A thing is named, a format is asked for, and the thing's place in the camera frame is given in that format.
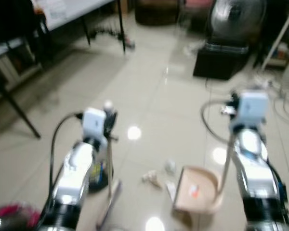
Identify small orange scrap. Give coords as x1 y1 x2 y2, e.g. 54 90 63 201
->
189 186 201 198

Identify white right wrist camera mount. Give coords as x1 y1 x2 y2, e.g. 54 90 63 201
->
231 90 270 130

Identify tangled grey floor cables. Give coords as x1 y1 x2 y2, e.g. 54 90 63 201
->
253 75 289 127

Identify dark brown round stool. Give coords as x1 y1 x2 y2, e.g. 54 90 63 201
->
134 0 182 26

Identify white leaning pole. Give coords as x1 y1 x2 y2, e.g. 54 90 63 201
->
259 7 289 74

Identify beige dustpan with long handle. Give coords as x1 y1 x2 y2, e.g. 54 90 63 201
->
172 129 235 215

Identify round metal floor fan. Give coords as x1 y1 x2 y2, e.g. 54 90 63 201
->
210 0 269 48

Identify red cushioned seat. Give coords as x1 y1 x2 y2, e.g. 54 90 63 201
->
183 0 213 11

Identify broom with thin handle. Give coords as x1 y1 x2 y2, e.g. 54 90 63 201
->
95 100 124 231

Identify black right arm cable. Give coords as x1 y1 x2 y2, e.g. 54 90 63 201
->
201 100 233 146

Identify black box under fan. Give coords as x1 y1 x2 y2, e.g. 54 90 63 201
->
193 43 250 81

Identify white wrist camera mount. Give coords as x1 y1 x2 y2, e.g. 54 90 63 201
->
81 108 107 141
231 90 270 130

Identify pink and black object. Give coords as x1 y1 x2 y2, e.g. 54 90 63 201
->
0 204 41 231

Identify grey table with black legs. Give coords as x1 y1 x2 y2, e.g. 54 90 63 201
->
0 38 42 140

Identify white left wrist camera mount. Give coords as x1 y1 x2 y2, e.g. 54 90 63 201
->
81 108 107 141

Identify black round thing, blue label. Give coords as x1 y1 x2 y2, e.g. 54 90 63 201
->
88 160 114 193

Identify crumpled white paper ball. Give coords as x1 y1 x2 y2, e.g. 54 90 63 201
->
164 160 177 175

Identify white folding table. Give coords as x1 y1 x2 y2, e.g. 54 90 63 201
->
33 0 131 53

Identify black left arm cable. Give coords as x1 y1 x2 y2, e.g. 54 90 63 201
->
49 112 83 198

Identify crumpled beige paper scrap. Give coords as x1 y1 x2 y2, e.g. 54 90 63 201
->
142 170 163 189

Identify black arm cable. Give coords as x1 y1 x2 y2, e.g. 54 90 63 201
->
201 100 233 146
49 112 83 198

